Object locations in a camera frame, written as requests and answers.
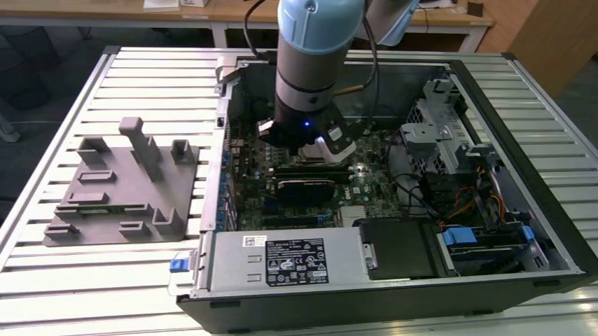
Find silver CPU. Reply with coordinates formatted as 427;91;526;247
300;145;328;162

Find CPU socket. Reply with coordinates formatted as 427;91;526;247
291;143;337;166

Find RAM slot white clips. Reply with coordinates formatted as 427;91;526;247
275;166;349;172
275;173;351;179

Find RAM slot black clips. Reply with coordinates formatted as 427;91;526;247
273;176;352;183
275;169;351;175

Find black graphics card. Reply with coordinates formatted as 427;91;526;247
273;178;336;204

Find green motherboard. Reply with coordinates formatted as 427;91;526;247
225;118;407;232

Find silver chipset heatsink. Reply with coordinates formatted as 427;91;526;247
339;205;371;228

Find silver metal drive cage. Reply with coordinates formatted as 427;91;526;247
400;78;475;176

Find grey parts rack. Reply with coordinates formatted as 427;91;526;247
41;116;200;248

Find silver power supply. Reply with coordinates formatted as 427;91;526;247
204;229;375;293

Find black plastic shroud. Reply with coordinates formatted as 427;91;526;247
361;217;443;281

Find hard disk in blue carrier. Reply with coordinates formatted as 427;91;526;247
437;225;536;277

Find green RAM stick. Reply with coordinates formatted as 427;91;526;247
76;204;128;214

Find white paper box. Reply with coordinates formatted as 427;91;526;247
141;0;181;12

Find black PC case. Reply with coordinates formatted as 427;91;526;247
175;52;598;334

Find wooden cabinet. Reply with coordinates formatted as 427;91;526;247
475;0;598;102

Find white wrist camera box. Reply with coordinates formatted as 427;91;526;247
319;120;359;165

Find orange power wire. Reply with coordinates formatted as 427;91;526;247
437;194;510;227

